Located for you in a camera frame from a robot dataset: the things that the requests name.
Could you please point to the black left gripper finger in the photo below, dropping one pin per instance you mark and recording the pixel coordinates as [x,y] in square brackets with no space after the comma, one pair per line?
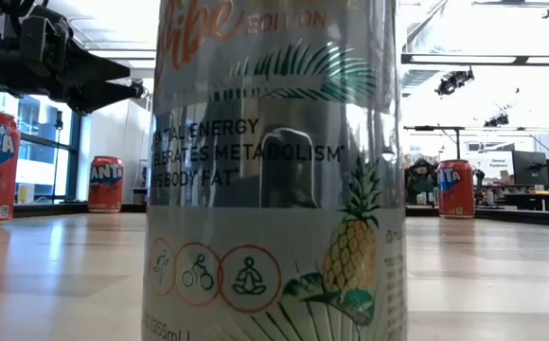
[109,95]
[97,68]

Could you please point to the tall silver energy drink can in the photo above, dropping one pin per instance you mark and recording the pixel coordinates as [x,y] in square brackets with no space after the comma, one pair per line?
[274,189]

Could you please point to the black tripod stand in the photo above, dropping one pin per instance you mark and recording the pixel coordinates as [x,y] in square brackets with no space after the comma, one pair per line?
[58,124]

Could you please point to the person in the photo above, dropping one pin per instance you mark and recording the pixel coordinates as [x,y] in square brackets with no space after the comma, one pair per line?
[419,182]

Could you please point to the long ceiling light strip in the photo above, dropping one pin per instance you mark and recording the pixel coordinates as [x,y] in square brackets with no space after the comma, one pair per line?
[468,59]

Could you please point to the white sign board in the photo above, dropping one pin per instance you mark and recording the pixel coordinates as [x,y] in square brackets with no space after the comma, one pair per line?
[494,165]

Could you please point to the black ceiling track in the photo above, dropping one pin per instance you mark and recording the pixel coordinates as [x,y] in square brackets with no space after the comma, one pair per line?
[511,3]

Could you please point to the black desk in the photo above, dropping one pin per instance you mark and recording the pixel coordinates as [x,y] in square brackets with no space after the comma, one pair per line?
[539,201]

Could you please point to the dark window frame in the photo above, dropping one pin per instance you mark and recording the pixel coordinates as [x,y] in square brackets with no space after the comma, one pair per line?
[75,156]

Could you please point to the black overhead frame bar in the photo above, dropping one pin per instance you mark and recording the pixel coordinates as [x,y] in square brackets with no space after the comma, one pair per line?
[433,128]

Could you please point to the black metal table frame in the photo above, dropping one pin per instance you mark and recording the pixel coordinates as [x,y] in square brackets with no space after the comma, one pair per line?
[516,215]

